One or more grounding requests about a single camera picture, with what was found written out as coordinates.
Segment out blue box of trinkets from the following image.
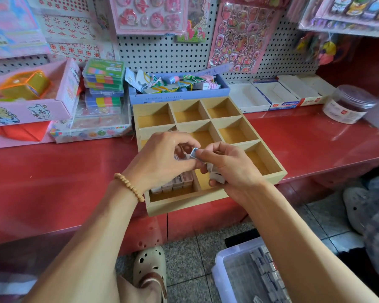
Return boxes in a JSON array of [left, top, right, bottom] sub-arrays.
[[124, 63, 232, 106]]

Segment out row of erasers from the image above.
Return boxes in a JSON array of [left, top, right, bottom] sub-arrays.
[[249, 246, 293, 303]]

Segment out white pegboard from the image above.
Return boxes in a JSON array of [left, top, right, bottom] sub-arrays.
[[0, 0, 320, 82]]

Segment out wooden compartment tray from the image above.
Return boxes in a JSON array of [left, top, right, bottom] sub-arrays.
[[133, 96, 289, 218]]

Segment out person's right hand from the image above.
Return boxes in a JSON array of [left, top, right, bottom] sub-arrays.
[[195, 141, 267, 206]]

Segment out beaded wooden bracelet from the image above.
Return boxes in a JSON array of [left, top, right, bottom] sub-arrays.
[[114, 173, 146, 204]]

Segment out round clear plastic jar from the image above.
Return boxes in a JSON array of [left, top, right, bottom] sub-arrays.
[[323, 84, 379, 125]]

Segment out yellow orange toy box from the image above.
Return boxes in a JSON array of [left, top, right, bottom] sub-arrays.
[[0, 69, 51, 101]]

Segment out pastel cartoon sticker pack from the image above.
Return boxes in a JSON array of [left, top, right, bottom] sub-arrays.
[[0, 0, 52, 60]]

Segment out pink sticker pack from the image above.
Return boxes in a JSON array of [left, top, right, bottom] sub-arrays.
[[109, 0, 190, 37], [207, 0, 286, 75]]

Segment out person's left forearm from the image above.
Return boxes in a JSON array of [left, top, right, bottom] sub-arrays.
[[25, 183, 144, 303]]

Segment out stack of colourful packs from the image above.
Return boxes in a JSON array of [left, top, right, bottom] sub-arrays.
[[82, 58, 126, 115]]

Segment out pink tray of trinkets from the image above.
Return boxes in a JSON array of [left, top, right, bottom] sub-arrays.
[[0, 58, 82, 149]]

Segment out clear bag of colourful toys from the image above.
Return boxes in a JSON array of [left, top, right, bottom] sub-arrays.
[[296, 31, 361, 67]]

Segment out person's right forearm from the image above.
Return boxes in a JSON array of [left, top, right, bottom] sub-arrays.
[[243, 183, 379, 303]]

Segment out red patterned sticker sheet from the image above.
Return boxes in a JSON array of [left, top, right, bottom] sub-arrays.
[[35, 0, 119, 64]]

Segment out person's left hand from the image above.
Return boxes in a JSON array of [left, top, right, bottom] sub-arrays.
[[122, 131, 203, 197]]

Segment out clear plastic storage bin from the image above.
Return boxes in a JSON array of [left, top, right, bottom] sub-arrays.
[[211, 237, 296, 303]]

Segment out person's left cream clog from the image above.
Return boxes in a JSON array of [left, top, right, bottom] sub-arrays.
[[133, 246, 169, 303]]

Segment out sharpeners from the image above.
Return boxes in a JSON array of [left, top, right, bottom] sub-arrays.
[[208, 170, 227, 186]]

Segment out red folded cloth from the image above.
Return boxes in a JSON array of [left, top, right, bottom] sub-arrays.
[[0, 121, 54, 143]]

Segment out person's left leg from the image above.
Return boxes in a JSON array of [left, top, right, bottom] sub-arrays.
[[117, 274, 163, 303]]

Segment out white tray box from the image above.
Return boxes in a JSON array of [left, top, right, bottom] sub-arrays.
[[251, 77, 303, 112], [229, 82, 273, 115], [278, 74, 337, 106]]

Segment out red display counter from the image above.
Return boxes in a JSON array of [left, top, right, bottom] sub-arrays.
[[0, 101, 379, 263]]

